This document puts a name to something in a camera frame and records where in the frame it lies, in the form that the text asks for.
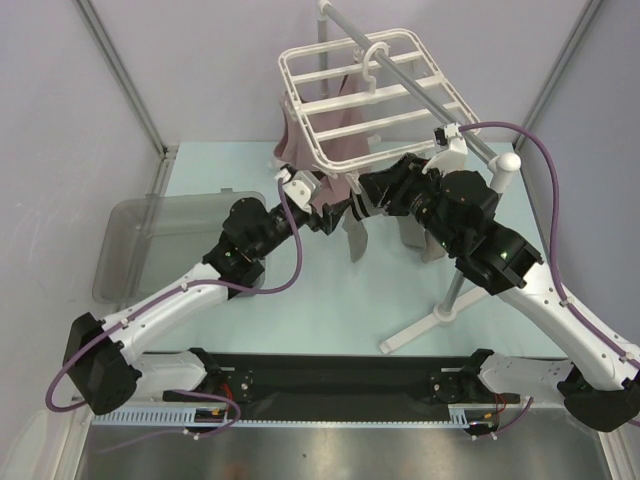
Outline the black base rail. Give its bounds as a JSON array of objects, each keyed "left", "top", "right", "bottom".
[{"left": 194, "top": 349, "right": 520, "bottom": 424}]

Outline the pink tank top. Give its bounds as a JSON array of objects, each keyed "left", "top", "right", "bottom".
[{"left": 273, "top": 93, "right": 370, "bottom": 211}]

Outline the grey striped sock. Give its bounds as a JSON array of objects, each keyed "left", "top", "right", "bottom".
[
  {"left": 396, "top": 216, "right": 446, "bottom": 263},
  {"left": 343, "top": 194, "right": 383, "bottom": 263}
]

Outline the white clip drying hanger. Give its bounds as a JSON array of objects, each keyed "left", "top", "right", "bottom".
[{"left": 278, "top": 28, "right": 479, "bottom": 175}]

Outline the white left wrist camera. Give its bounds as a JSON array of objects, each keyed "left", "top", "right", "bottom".
[{"left": 275, "top": 168, "right": 321, "bottom": 214}]

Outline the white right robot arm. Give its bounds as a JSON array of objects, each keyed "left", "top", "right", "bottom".
[{"left": 359, "top": 154, "right": 639, "bottom": 432}]

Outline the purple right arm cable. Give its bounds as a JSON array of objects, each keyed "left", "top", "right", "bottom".
[{"left": 459, "top": 119, "right": 640, "bottom": 426}]

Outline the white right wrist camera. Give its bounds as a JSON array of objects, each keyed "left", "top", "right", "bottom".
[{"left": 422, "top": 122, "right": 468, "bottom": 175}]

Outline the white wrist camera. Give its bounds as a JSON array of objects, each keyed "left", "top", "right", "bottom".
[
  {"left": 422, "top": 122, "right": 468, "bottom": 175},
  {"left": 275, "top": 168, "right": 321, "bottom": 214}
]

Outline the grey plastic bin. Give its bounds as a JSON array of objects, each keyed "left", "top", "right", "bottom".
[{"left": 92, "top": 189, "right": 265, "bottom": 306}]

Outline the grey metal clothes stand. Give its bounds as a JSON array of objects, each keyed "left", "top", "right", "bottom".
[{"left": 318, "top": 1, "right": 529, "bottom": 354}]

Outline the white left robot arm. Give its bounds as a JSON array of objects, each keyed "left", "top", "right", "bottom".
[{"left": 62, "top": 198, "right": 352, "bottom": 415}]

